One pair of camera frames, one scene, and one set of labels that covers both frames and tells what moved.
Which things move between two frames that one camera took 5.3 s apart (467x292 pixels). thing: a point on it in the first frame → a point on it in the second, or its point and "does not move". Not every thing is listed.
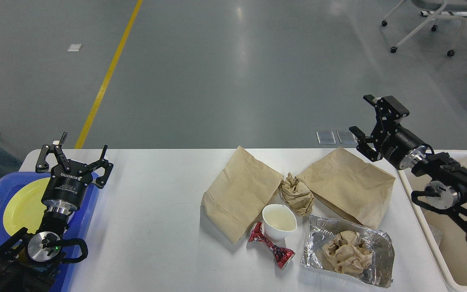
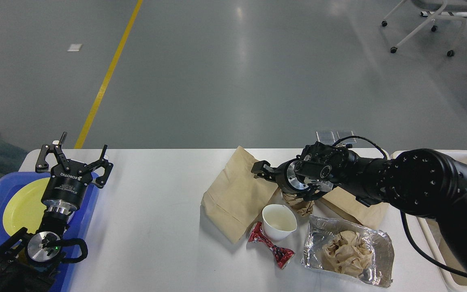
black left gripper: [67, 183] does not move
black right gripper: [401, 148] → [288, 181]
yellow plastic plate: [25, 209] does not move
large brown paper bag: [238, 193] does not move
